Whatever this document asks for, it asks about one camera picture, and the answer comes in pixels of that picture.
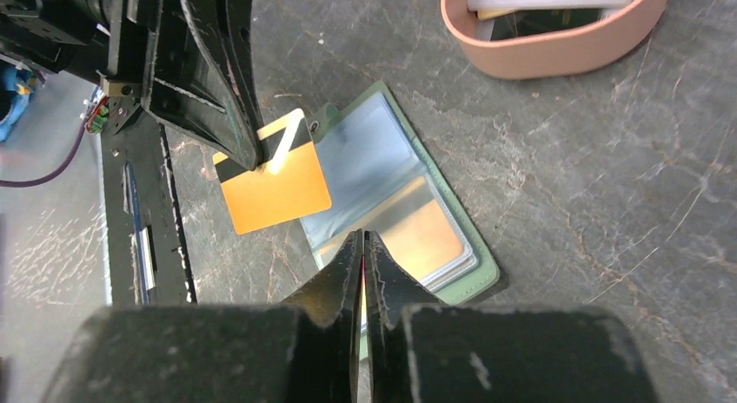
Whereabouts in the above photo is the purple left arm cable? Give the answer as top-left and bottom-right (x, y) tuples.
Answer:
(0, 121), (89, 189)

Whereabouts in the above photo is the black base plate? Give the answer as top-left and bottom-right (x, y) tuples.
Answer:
(101, 110), (197, 306)

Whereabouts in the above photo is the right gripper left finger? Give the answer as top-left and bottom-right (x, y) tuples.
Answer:
(43, 230), (364, 402)

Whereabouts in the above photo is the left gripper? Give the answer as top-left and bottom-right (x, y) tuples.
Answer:
(1, 0), (267, 170)

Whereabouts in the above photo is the green card holder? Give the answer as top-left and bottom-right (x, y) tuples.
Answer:
(300, 82), (501, 304)

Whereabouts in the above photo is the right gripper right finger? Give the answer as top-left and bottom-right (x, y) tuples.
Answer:
(363, 232), (659, 402)

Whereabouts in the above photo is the gold card black stripe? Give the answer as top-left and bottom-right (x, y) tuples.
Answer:
(213, 109), (332, 235)

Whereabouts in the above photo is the pink oval tray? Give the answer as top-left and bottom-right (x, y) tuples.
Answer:
(440, 0), (667, 80)

